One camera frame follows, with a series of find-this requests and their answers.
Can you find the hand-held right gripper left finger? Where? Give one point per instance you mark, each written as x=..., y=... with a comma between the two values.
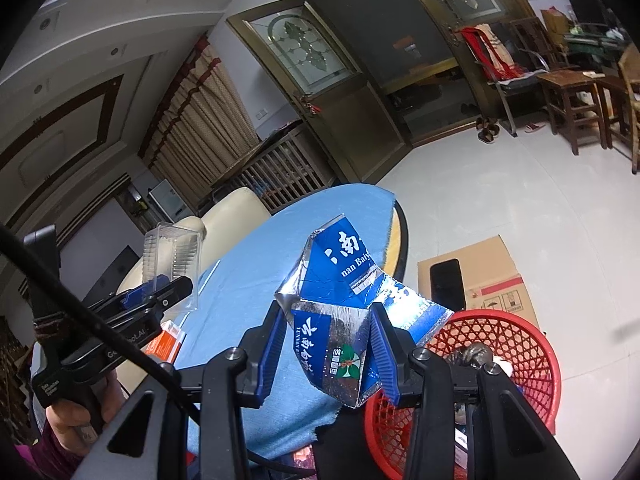
x=270, y=350

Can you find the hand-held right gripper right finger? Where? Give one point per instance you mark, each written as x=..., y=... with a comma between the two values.
x=384, y=355

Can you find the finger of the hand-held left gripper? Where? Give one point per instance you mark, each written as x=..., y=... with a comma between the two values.
x=132, y=297
x=170, y=297

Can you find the clear plastic box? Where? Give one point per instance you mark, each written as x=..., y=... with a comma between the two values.
x=175, y=250

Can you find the black plastic bag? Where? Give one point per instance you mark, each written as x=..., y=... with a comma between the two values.
x=470, y=357

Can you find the blue foil carton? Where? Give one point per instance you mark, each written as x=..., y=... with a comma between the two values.
x=340, y=270

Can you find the white plastic bag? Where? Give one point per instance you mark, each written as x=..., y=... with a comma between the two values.
x=502, y=366

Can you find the red mesh basket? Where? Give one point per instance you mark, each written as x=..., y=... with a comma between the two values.
x=520, y=355

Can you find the person's left forearm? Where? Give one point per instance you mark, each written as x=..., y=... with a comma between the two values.
x=45, y=460

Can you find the person's left hand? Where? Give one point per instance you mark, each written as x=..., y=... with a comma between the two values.
x=70, y=422

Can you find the flat television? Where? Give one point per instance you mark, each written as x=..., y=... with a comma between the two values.
x=117, y=270

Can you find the orange and white box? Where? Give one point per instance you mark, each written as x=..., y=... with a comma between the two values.
x=167, y=342

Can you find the thin white stick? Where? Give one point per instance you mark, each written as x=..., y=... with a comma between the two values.
x=210, y=272

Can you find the dark wooden cabinet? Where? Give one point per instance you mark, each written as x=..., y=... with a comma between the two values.
x=12, y=375

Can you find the black phone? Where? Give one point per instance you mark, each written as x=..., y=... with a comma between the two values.
x=446, y=285

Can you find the blue tablecloth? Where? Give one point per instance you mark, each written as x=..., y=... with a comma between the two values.
x=260, y=255

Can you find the white air conditioner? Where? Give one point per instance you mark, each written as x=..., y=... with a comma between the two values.
x=167, y=200

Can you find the cream leather sofa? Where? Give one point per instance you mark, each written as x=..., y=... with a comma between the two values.
x=230, y=215

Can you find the large brown cardboard box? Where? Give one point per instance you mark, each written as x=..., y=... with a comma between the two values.
x=500, y=270

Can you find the wooden crib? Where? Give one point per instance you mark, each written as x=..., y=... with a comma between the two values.
x=280, y=170

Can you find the beige curtain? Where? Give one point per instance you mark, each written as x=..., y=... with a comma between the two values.
x=200, y=120

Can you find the brown slipper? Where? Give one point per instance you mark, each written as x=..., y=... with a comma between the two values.
x=493, y=129
x=482, y=132

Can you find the pink slipper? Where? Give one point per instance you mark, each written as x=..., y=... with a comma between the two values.
x=535, y=128

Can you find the metal chair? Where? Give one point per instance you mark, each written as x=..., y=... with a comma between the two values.
x=510, y=90

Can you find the red cloth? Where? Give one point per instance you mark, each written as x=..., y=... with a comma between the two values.
x=487, y=52

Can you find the wooden stool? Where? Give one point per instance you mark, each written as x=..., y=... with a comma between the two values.
x=570, y=82

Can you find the wooden side table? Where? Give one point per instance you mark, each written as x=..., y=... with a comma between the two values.
x=620, y=110

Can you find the wooden armchair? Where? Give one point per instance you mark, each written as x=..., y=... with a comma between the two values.
x=542, y=45

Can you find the wicker chair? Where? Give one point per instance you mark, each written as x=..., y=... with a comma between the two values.
x=631, y=105

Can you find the small brown cardboard box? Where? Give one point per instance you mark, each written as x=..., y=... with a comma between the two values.
x=555, y=21

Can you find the black computer monitor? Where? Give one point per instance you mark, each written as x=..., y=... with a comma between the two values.
x=590, y=7

